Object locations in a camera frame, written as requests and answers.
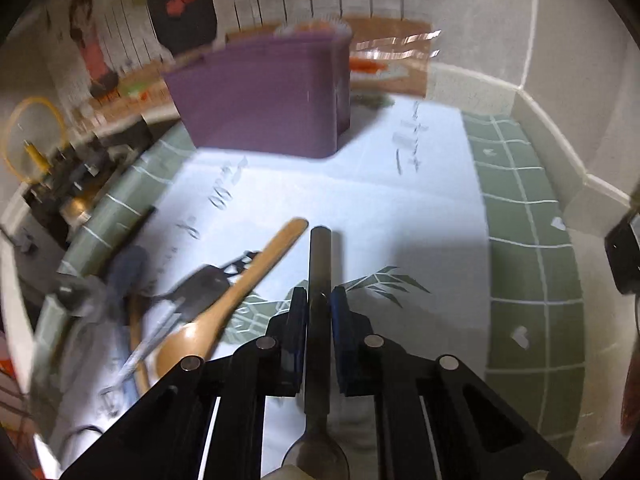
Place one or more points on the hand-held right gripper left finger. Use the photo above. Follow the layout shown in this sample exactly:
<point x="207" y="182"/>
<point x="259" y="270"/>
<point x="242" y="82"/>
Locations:
<point x="295" y="340"/>

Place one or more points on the reddish brown object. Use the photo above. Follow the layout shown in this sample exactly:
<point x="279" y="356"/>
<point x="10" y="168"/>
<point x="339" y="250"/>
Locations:
<point x="631" y="395"/>

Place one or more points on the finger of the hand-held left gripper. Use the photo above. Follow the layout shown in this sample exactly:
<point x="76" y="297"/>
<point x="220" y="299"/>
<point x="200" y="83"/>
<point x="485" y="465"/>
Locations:
<point x="126" y="275"/>

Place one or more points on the purple utensil holder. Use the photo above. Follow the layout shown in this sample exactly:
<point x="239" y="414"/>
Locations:
<point x="260" y="105"/>

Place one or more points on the wooden spoon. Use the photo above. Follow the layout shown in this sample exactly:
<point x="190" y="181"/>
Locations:
<point x="260" y="270"/>

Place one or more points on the black gas stove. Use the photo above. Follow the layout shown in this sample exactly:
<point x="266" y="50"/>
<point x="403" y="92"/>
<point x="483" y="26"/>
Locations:
<point x="60" y="185"/>

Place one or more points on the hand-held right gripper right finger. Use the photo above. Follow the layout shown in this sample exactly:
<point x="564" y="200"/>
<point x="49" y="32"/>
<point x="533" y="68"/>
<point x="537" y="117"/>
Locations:
<point x="345" y="340"/>

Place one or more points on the black box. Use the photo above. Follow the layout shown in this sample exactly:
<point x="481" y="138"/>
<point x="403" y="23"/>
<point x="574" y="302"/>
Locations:
<point x="622" y="260"/>

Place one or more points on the metal fork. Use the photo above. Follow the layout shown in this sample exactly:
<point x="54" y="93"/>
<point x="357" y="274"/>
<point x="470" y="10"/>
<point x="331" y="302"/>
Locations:
<point x="140" y="355"/>

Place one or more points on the white printed mat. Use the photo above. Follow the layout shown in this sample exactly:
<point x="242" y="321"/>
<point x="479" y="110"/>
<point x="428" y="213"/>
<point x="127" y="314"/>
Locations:
<point x="375" y="210"/>

